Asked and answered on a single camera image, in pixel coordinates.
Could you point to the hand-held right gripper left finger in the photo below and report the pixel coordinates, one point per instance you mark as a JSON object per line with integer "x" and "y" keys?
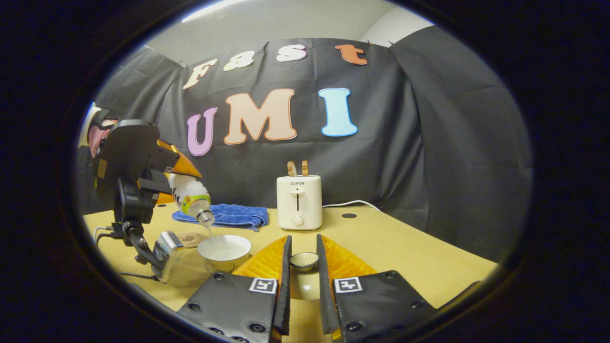
{"x": 285, "y": 286}

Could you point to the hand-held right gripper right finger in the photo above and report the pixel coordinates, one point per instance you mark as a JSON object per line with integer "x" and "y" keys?
{"x": 323, "y": 286}

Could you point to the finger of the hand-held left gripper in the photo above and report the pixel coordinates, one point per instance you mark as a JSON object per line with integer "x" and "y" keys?
{"x": 164, "y": 197}
{"x": 186, "y": 167}

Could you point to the white teacup lid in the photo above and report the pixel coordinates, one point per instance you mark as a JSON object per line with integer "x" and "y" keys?
{"x": 305, "y": 281}

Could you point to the clear water bottle white label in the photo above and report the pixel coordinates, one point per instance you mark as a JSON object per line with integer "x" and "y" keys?
{"x": 190, "y": 195}

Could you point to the round brown coaster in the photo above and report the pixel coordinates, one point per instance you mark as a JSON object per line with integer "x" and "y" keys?
{"x": 190, "y": 239}

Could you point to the white ceramic teacup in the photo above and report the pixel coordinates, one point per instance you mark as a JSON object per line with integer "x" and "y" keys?
{"x": 221, "y": 255}

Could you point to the blue folded towel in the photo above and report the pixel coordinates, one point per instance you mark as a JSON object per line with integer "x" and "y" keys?
{"x": 233, "y": 215}

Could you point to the white toaster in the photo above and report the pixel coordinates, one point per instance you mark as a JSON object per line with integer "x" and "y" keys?
{"x": 299, "y": 202}

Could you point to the toast slice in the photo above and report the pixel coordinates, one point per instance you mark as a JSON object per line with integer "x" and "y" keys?
{"x": 291, "y": 168}
{"x": 305, "y": 168}

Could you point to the black backdrop cloth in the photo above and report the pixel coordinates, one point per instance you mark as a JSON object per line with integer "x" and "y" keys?
{"x": 419, "y": 143}

